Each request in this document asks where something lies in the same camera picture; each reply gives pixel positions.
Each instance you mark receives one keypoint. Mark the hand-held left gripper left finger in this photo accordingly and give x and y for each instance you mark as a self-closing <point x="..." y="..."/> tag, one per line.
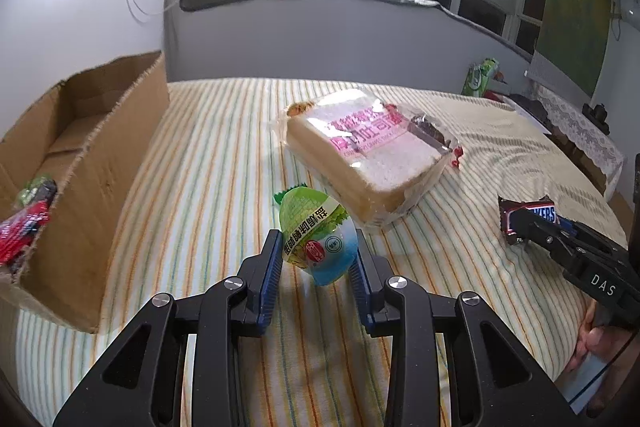
<point x="270" y="282"/>

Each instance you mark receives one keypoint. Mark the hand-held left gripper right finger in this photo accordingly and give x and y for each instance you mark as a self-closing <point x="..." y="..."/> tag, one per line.
<point x="361" y="292"/>

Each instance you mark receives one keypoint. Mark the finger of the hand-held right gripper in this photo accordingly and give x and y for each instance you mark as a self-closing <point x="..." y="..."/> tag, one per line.
<point x="542" y="234"/>
<point x="590" y="238"/>

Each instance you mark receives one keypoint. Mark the brown chocolate bar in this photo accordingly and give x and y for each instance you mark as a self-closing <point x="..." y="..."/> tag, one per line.
<point x="542" y="209"/>

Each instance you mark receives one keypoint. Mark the green and blue egg-shaped packet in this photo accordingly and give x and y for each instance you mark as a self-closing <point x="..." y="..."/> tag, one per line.
<point x="310" y="227"/>

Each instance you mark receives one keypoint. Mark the brown cardboard box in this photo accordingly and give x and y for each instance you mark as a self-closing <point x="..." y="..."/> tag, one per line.
<point x="100" y="187"/>

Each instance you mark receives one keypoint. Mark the black candy packet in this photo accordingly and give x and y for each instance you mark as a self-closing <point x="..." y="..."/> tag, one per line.
<point x="44" y="191"/>

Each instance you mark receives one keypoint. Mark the red snack packet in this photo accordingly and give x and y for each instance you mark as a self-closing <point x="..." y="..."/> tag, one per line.
<point x="25" y="227"/>

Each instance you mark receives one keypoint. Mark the person's right hand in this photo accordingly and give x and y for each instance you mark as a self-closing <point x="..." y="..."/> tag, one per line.
<point x="595" y="339"/>

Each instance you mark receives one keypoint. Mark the side table with lace cloth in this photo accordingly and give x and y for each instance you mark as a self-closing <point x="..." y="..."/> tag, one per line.
<point x="585" y="147"/>

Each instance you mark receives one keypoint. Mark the small red candy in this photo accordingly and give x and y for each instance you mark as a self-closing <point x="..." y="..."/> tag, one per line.
<point x="456" y="157"/>

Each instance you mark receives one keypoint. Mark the dark figurine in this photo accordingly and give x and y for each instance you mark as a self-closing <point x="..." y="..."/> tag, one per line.
<point x="596" y="114"/>

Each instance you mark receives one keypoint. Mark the dark cloth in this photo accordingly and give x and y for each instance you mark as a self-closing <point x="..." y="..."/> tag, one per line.
<point x="530" y="109"/>

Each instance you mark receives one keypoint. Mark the sliced bread packet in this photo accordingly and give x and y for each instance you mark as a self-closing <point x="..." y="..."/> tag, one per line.
<point x="360" y="147"/>

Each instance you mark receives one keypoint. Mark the grey patterned panel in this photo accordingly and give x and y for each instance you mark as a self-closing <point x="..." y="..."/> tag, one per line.
<point x="560" y="74"/>

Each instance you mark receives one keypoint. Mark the green tissue pack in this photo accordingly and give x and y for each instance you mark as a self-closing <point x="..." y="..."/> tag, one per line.
<point x="477" y="77"/>

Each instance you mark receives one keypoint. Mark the green wall poster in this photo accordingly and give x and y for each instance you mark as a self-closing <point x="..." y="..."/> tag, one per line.
<point x="575" y="7"/>

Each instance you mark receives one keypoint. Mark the white wall device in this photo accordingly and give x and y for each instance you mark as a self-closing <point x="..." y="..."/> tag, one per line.
<point x="629" y="7"/>

